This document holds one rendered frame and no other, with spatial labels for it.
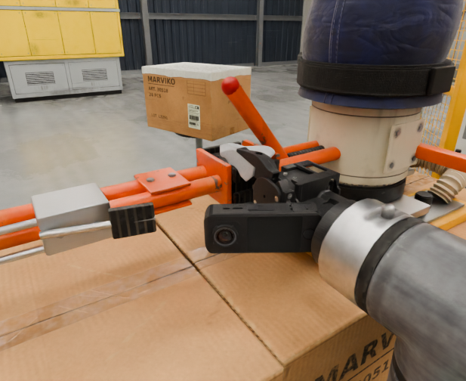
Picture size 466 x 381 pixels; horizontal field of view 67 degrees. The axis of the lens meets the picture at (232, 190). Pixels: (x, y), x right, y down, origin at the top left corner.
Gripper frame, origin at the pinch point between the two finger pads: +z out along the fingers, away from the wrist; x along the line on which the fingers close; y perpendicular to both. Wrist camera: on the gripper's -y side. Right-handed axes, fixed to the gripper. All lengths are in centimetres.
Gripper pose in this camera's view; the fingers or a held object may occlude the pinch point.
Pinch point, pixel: (221, 175)
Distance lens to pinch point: 47.8
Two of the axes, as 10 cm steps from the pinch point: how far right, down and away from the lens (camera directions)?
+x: 0.0, -9.1, -4.2
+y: 8.5, -2.2, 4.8
